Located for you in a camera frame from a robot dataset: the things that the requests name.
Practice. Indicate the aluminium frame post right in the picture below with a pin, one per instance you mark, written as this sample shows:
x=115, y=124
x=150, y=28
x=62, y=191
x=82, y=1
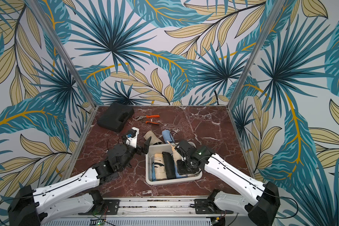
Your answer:
x=257, y=47

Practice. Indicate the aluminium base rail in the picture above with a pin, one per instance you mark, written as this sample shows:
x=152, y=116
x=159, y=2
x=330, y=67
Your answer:
x=156, y=211

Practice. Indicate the black plastic tool case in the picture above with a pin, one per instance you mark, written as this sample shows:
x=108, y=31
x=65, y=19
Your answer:
x=115, y=117

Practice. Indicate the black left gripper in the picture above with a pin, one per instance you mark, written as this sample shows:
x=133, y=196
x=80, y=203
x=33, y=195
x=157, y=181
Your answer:
x=140, y=150

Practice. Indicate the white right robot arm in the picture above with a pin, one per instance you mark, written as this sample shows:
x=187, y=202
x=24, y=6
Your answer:
x=259, y=201

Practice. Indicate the aluminium frame post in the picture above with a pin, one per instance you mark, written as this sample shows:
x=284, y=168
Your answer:
x=47, y=27
x=257, y=47

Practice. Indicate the beige plastic storage box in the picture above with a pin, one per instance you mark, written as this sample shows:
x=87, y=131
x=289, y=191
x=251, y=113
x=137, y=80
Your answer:
x=149, y=161

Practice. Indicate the orange handled pliers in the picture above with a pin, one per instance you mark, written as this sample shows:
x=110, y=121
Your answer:
x=148, y=119

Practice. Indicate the light blue folded umbrella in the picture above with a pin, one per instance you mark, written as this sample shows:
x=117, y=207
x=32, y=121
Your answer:
x=167, y=137

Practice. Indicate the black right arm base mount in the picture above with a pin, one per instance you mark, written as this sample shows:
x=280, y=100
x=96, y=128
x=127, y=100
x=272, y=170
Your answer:
x=208, y=206

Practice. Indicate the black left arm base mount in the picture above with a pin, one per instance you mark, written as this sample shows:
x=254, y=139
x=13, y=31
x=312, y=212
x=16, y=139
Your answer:
x=102, y=206

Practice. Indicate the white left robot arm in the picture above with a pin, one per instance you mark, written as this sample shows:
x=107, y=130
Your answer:
x=75, y=195

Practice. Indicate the beige folded umbrella by box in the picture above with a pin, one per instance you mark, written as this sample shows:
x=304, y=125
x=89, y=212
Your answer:
x=154, y=140

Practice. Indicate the beige umbrella with black strap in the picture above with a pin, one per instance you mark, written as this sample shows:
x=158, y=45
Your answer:
x=159, y=167

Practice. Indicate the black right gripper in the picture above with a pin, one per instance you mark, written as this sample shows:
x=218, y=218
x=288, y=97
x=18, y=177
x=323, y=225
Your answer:
x=183, y=149

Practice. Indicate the aluminium frame post left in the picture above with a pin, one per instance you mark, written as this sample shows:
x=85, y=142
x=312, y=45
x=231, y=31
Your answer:
x=47, y=27

